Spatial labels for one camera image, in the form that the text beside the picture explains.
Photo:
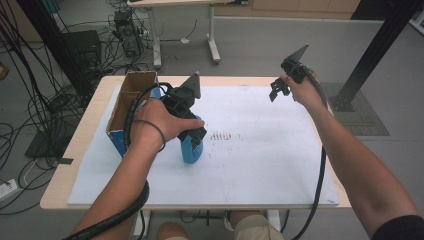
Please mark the person's right leg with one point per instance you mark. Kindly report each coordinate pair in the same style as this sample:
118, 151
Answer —
241, 215

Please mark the person's leg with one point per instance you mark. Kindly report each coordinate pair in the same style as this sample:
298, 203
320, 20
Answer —
241, 215
171, 230

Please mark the person's left hand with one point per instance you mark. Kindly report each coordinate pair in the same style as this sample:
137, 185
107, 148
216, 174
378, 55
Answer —
156, 123

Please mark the white table leg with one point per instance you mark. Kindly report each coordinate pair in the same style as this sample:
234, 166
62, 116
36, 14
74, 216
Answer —
140, 226
274, 220

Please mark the dark tape piece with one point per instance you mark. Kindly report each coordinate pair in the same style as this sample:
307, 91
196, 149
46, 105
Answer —
65, 161

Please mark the person's right hand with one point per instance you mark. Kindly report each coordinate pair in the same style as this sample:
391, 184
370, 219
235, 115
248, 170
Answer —
305, 91

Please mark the white power strip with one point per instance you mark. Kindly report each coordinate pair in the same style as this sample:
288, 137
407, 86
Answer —
7, 189

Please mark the beige shorts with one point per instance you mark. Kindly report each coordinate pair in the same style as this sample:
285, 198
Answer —
256, 230

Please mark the black hair band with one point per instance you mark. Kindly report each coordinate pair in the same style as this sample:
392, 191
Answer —
156, 126

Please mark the cardboard box with blue outside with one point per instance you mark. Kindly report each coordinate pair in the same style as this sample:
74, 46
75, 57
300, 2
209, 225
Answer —
133, 90

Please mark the black metal post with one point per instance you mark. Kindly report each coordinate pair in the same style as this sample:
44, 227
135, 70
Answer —
376, 46
56, 46

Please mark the black flat base plate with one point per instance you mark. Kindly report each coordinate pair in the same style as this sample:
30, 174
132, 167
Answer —
43, 145

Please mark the blue bottle with white cap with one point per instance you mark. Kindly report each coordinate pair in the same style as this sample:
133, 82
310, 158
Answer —
191, 155

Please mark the person's left leg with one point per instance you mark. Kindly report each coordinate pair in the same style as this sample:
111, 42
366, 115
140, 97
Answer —
171, 230

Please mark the white desk with metal legs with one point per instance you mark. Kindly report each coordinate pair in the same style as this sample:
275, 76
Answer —
212, 33

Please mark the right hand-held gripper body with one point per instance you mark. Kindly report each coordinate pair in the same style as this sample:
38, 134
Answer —
295, 68

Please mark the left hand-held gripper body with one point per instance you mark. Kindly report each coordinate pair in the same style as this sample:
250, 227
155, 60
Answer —
178, 98

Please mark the person's black sleeve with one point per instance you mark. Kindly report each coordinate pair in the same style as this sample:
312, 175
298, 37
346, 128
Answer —
403, 230

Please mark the black box case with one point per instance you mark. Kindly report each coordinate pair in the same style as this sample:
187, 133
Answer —
83, 46

